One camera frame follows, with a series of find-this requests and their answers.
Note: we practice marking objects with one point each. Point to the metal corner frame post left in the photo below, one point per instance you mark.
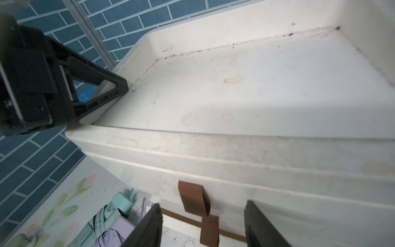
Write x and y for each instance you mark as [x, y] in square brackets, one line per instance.
[90, 32]

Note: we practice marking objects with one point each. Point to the brown leather drawer pull tab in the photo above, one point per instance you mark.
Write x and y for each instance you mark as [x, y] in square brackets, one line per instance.
[196, 201]

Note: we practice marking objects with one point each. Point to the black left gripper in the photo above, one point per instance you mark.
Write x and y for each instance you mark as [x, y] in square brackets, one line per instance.
[34, 94]

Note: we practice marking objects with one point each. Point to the blue-lid clear straw canister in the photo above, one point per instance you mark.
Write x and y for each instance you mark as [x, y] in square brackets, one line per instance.
[85, 91]

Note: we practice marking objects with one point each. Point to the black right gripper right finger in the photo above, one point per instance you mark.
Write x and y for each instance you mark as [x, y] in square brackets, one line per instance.
[260, 232]

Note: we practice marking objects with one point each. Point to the purple folded umbrella left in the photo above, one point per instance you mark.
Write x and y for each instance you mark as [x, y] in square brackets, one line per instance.
[116, 235]

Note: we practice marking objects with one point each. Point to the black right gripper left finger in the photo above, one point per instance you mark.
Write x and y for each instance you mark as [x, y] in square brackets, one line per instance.
[148, 232]

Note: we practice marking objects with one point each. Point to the floral table mat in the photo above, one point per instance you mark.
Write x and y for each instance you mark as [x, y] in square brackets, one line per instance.
[86, 190]

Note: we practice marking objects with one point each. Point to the white plastic drawer cabinet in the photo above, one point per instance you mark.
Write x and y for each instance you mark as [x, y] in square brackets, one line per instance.
[303, 87]

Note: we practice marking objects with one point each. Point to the white pull-out drawer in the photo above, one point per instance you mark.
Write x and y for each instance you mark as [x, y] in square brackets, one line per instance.
[308, 210]

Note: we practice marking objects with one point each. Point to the mint green folded umbrella left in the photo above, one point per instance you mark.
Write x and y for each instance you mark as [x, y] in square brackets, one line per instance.
[93, 233]

